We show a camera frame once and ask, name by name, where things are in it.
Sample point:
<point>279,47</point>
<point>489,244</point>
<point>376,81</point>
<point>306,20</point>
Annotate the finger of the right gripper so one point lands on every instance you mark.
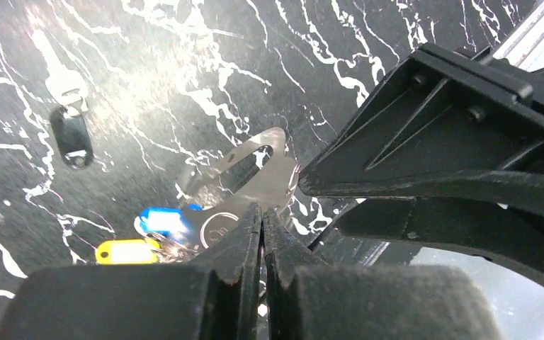
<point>501,236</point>
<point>442,123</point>

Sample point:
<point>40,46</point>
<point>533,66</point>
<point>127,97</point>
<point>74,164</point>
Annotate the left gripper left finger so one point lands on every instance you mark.
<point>213,296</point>

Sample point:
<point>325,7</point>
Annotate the blue key tag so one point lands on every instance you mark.
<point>168,222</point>

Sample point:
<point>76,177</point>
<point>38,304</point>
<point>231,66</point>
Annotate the black key tag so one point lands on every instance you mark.
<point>72,137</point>

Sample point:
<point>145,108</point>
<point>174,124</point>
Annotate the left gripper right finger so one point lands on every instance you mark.
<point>310,299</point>

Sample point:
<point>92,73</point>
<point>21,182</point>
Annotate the yellow key tag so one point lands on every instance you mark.
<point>127,251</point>

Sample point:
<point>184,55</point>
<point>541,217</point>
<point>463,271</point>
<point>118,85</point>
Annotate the silver key with ring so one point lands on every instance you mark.
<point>65,85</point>

